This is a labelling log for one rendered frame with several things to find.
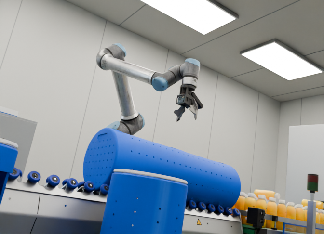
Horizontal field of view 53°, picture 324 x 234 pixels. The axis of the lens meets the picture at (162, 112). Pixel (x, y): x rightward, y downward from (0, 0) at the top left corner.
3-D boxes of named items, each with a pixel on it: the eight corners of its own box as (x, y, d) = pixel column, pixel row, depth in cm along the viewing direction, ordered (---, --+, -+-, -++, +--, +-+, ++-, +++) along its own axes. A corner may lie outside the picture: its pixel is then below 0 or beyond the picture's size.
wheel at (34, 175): (26, 172, 116) (29, 168, 115) (38, 174, 119) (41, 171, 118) (26, 182, 113) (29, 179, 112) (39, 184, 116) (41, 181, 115)
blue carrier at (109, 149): (77, 189, 150) (88, 131, 159) (202, 210, 203) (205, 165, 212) (111, 190, 129) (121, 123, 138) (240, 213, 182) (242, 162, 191)
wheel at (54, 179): (47, 175, 120) (49, 172, 119) (58, 177, 123) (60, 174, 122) (47, 186, 117) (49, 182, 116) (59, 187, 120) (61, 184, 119)
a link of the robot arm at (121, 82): (119, 135, 264) (97, 47, 228) (134, 124, 275) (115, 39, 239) (132, 140, 255) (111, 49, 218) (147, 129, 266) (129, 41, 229)
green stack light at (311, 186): (304, 189, 197) (304, 181, 198) (309, 191, 201) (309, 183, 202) (315, 190, 192) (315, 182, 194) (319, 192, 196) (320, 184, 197)
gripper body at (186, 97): (175, 105, 183) (178, 85, 187) (185, 109, 189) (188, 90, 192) (184, 103, 178) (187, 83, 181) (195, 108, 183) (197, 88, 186)
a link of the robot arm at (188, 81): (189, 83, 194) (201, 81, 187) (188, 91, 193) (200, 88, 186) (179, 78, 189) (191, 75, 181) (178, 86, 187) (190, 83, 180)
